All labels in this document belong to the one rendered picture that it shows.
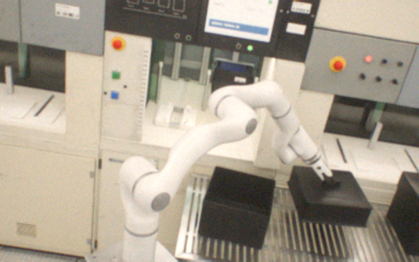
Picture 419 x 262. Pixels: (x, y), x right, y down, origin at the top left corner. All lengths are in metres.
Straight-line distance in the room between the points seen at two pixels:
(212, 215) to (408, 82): 1.03
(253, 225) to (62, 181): 1.10
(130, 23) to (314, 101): 0.89
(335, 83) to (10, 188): 1.72
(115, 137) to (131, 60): 0.42
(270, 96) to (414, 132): 1.40
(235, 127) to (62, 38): 0.98
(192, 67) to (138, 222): 1.63
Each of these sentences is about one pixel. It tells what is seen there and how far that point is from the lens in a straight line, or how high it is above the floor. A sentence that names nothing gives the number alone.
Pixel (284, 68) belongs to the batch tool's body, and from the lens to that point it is 2.10.
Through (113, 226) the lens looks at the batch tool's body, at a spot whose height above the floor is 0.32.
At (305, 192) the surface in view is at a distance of 2.09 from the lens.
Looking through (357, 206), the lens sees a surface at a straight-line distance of 2.11.
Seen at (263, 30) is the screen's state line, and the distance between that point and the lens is 2.10.
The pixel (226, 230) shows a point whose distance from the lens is 1.98.
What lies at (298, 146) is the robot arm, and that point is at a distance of 1.99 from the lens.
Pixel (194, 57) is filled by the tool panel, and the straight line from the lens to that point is 3.10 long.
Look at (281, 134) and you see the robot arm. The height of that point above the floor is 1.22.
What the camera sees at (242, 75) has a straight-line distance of 2.72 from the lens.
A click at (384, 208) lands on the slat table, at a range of 2.55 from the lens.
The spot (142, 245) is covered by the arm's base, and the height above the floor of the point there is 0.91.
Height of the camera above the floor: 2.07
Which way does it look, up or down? 28 degrees down
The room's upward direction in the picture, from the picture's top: 10 degrees clockwise
